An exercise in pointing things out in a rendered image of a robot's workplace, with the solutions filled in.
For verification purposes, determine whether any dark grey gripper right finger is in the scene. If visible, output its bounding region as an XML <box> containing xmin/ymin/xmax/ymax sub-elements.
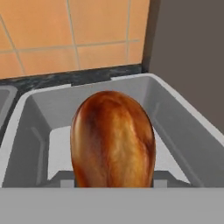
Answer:
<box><xmin>151</xmin><ymin>170</ymin><xmax>192</xmax><ymax>188</ymax></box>

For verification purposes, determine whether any brown chicken drumstick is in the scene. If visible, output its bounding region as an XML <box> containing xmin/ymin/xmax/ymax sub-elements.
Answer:
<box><xmin>70</xmin><ymin>90</ymin><xmax>157</xmax><ymax>188</ymax></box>

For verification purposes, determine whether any grey tupperware container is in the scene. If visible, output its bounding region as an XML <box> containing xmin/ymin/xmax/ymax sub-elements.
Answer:
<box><xmin>0</xmin><ymin>73</ymin><xmax>224</xmax><ymax>188</ymax></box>

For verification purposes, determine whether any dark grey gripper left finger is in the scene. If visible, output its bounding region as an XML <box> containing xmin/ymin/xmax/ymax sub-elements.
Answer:
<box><xmin>43</xmin><ymin>170</ymin><xmax>76</xmax><ymax>188</ymax></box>

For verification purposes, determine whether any dark grey cabinet side panel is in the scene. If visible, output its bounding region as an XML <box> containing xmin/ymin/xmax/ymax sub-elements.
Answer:
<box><xmin>141</xmin><ymin>0</ymin><xmax>224</xmax><ymax>136</ymax></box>

